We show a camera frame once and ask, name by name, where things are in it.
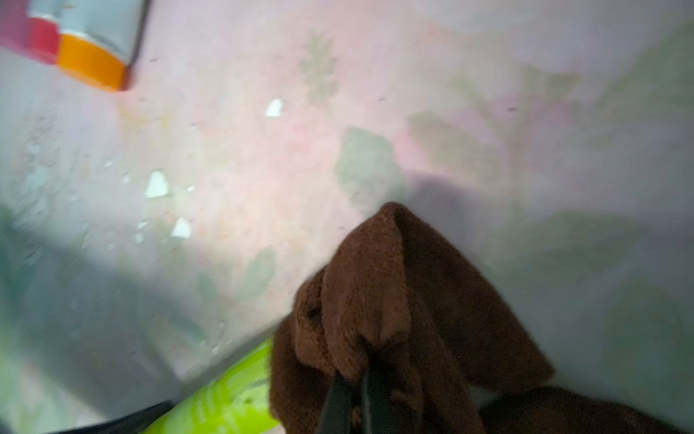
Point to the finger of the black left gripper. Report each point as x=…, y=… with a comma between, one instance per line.
x=136, y=422

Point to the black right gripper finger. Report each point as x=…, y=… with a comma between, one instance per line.
x=367, y=411

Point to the brown wiping cloth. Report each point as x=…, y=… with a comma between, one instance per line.
x=398, y=298

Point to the green toothpaste tube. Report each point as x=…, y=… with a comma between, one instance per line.
x=236, y=402

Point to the white orange-capped toothpaste tube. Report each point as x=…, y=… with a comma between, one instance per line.
x=99, y=40

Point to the white pink-capped toothpaste tube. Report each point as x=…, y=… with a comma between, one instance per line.
x=44, y=29

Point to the magenta toothpaste tube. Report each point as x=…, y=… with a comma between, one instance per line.
x=14, y=26

